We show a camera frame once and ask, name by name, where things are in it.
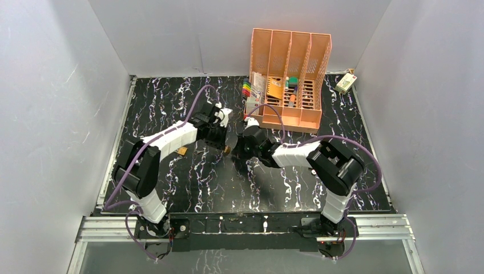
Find brass padlock with keys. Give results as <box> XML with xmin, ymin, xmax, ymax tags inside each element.
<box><xmin>177</xmin><ymin>147</ymin><xmax>188</xmax><ymax>156</ymax></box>

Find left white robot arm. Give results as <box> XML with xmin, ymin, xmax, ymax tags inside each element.
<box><xmin>112</xmin><ymin>102</ymin><xmax>233</xmax><ymax>237</ymax></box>

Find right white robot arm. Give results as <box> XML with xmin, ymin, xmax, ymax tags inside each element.
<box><xmin>233</xmin><ymin>126</ymin><xmax>364</xmax><ymax>236</ymax></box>

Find white card boxes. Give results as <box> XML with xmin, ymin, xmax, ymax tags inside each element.
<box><xmin>245</xmin><ymin>72</ymin><xmax>267</xmax><ymax>114</ymax></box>

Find orange booklet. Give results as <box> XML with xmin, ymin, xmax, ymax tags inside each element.
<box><xmin>267</xmin><ymin>76</ymin><xmax>283</xmax><ymax>100</ymax></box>

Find orange plastic file organizer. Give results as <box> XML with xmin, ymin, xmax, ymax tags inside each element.
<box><xmin>243</xmin><ymin>28</ymin><xmax>332</xmax><ymax>134</ymax></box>

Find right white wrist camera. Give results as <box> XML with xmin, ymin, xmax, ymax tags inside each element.
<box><xmin>244</xmin><ymin>116</ymin><xmax>260</xmax><ymax>129</ymax></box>

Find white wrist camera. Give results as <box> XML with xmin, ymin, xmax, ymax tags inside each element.
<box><xmin>214</xmin><ymin>108</ymin><xmax>233</xmax><ymax>128</ymax></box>
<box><xmin>244</xmin><ymin>116</ymin><xmax>260</xmax><ymax>129</ymax></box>

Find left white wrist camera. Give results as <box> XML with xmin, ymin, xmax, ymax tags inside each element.
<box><xmin>214</xmin><ymin>108</ymin><xmax>233</xmax><ymax>128</ymax></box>

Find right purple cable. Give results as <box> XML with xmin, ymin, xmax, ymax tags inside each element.
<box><xmin>245</xmin><ymin>104</ymin><xmax>382</xmax><ymax>261</ymax></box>

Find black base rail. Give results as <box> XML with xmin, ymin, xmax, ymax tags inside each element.
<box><xmin>170</xmin><ymin>212</ymin><xmax>327</xmax><ymax>252</ymax></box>

